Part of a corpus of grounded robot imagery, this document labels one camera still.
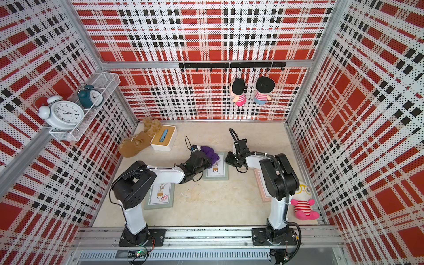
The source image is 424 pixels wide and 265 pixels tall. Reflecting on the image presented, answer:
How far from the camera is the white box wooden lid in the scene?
1.04 m

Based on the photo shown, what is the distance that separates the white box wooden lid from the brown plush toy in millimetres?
22

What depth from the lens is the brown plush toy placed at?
3.23ft
